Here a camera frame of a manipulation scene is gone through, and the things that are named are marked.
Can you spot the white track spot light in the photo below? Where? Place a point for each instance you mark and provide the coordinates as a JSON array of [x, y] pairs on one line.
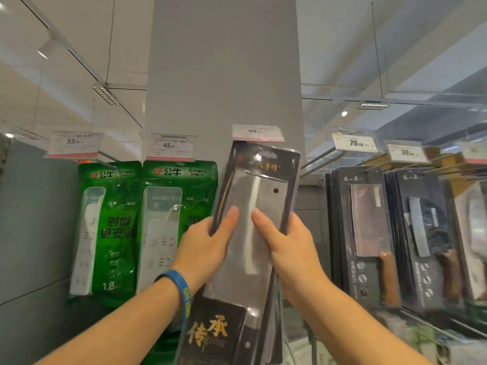
[[47, 49]]

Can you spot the person's right forearm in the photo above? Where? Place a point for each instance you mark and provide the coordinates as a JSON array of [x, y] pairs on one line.
[[350, 330]]

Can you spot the black linear track light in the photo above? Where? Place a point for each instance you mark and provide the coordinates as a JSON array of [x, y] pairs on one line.
[[374, 105], [105, 95]]

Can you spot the person's left hand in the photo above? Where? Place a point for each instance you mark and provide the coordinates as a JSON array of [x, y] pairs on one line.
[[198, 258]]

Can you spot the packaged cleaver wooden handle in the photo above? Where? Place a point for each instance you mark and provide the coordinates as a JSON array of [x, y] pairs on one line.
[[361, 224]]

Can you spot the blue wristband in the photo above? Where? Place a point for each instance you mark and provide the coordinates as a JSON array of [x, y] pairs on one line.
[[179, 281]]

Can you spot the grey metal display shelf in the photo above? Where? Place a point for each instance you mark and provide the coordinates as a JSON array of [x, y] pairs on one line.
[[30, 224]]

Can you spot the packaged round black knife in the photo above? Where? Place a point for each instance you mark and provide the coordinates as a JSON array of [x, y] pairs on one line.
[[418, 231]]

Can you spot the white flip price tag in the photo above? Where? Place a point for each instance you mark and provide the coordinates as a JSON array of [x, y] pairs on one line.
[[258, 133]]

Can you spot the brown cardboard box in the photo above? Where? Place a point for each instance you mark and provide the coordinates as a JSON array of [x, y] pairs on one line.
[[433, 152]]

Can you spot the person's left forearm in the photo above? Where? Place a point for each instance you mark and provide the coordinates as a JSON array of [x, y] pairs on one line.
[[114, 334]]

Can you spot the person's right hand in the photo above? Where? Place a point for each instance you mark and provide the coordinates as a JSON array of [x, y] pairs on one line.
[[296, 262]]

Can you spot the green packaged power strips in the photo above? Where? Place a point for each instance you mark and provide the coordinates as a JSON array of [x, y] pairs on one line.
[[163, 178], [114, 239]]

